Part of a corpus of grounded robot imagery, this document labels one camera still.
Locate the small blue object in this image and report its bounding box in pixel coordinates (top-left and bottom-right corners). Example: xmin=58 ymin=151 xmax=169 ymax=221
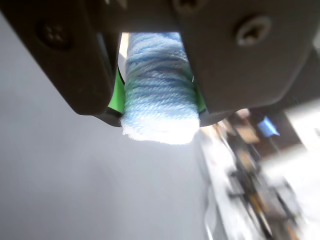
xmin=257 ymin=115 xmax=281 ymax=138

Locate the light blue yarn block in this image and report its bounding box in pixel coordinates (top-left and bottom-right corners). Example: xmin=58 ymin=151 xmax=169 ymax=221
xmin=119 ymin=32 xmax=201 ymax=145

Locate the dark gray textured mat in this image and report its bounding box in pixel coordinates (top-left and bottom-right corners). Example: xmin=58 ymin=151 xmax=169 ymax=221
xmin=0 ymin=12 xmax=211 ymax=240

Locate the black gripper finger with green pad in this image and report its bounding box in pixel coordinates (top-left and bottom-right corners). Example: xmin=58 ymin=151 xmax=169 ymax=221
xmin=173 ymin=0 xmax=320 ymax=127
xmin=0 ymin=0 xmax=126 ymax=128

